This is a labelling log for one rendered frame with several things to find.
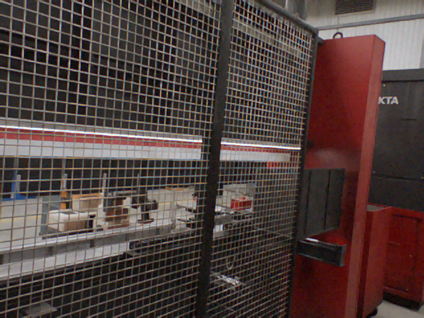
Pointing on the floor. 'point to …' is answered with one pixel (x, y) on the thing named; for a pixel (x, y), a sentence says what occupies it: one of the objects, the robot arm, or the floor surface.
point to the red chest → (373, 260)
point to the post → (211, 158)
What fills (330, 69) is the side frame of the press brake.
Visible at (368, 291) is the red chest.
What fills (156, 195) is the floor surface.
